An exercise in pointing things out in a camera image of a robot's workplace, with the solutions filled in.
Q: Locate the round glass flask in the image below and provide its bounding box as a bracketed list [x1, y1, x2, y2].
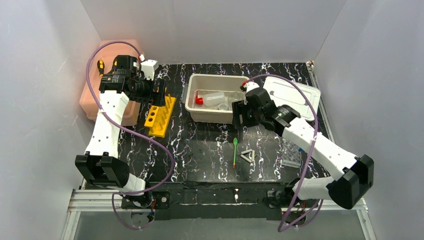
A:
[229, 91, 244, 103]

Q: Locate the yellow test tube rack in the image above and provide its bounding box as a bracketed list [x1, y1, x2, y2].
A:
[144, 94, 177, 138]

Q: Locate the white clay triangle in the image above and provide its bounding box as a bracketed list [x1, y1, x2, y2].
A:
[240, 149, 256, 164]

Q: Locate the white bin lid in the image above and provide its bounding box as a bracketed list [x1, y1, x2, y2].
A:
[263, 76, 321, 122]

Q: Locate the red capped wash bottle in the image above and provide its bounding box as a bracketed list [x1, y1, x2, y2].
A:
[194, 91, 225, 107]

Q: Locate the beige plastic bin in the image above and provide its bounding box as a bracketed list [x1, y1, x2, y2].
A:
[184, 73, 249, 124]

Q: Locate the white ceramic evaporating dish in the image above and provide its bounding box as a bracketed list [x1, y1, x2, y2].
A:
[217, 103, 230, 111]

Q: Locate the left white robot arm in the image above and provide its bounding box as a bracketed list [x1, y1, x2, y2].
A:
[75, 55, 166, 197]

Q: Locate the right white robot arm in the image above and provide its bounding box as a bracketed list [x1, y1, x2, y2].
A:
[232, 85, 375, 210]

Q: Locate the left yellow black screwdriver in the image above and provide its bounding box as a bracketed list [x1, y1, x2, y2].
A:
[97, 59, 105, 77]

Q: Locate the clear well plate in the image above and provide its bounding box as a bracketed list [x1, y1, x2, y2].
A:
[281, 139, 303, 168]

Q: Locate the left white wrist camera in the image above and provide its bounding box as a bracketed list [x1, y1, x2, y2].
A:
[141, 59, 159, 81]

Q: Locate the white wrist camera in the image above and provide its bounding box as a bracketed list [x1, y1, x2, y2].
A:
[141, 59, 159, 81]
[240, 81, 260, 94]

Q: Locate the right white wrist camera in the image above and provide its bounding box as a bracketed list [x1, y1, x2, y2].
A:
[240, 81, 260, 94]

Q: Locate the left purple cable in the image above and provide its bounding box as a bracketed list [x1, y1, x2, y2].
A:
[86, 40, 176, 231]

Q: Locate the purple cable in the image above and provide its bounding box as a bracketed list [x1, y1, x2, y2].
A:
[86, 40, 176, 231]
[246, 74, 324, 233]

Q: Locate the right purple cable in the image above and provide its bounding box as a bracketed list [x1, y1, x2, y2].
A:
[246, 74, 324, 233]

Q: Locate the aluminium frame rail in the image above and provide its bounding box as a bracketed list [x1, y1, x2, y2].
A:
[75, 67, 374, 232]

